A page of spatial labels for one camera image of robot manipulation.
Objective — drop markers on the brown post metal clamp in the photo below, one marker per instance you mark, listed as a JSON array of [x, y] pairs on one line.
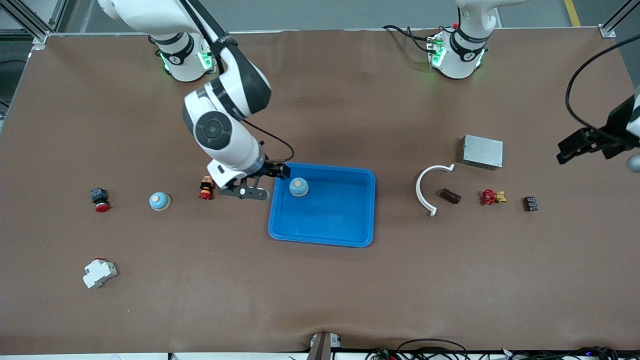
[[322, 347]]

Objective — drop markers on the silver metal box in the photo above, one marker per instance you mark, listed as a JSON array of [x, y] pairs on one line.
[[482, 151]]

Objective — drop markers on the white circuit breaker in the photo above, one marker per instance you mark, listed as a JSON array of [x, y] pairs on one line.
[[99, 274]]

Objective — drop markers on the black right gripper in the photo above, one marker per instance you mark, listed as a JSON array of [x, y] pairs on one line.
[[268, 169]]

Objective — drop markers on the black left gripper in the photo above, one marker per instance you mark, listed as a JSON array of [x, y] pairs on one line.
[[618, 123]]

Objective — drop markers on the aluminium frame strut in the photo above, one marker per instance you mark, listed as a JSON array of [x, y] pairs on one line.
[[607, 31], [40, 39]]

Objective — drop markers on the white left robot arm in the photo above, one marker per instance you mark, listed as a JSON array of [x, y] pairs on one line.
[[462, 55]]

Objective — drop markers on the orange red push button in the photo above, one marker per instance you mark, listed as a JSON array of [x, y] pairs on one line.
[[206, 187]]

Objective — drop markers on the black red emergency button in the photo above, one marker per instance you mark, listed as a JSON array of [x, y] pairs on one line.
[[100, 200]]

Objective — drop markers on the brown capacitor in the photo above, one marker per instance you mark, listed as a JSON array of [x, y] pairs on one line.
[[450, 196]]

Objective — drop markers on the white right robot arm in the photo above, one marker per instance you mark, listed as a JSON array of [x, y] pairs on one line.
[[225, 137]]

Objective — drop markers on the small black connector block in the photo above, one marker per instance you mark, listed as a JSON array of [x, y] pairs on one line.
[[530, 203]]

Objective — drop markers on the blue plastic tray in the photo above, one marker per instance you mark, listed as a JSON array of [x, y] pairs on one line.
[[330, 215]]

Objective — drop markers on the blue round bell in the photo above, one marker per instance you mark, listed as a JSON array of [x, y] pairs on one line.
[[298, 186], [160, 201]]

